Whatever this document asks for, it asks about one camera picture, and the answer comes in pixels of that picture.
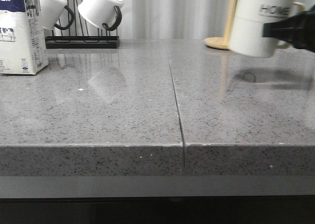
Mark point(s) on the black wire mug rack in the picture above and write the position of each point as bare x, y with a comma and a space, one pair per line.
81, 34

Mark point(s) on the white mug black handle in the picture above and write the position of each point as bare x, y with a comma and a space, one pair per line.
103, 14
51, 11

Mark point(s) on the wooden mug tree stand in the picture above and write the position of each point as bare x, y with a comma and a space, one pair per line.
223, 42

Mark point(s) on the white mug black handle right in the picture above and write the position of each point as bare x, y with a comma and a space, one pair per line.
103, 14

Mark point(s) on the cream HOME mug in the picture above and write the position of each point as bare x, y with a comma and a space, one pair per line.
247, 29

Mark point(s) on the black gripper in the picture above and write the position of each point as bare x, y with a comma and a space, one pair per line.
303, 33

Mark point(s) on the white mug black handle left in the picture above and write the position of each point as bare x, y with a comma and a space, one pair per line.
51, 11

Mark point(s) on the whole milk carton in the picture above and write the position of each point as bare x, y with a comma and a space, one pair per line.
22, 42

